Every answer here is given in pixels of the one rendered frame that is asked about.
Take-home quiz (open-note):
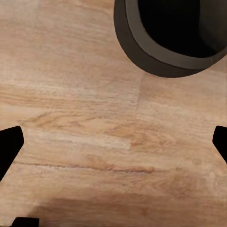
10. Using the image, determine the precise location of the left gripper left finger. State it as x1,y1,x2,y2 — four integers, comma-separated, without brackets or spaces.
0,126,24,181

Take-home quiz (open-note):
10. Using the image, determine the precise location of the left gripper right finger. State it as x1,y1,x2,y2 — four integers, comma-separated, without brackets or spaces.
212,125,227,163

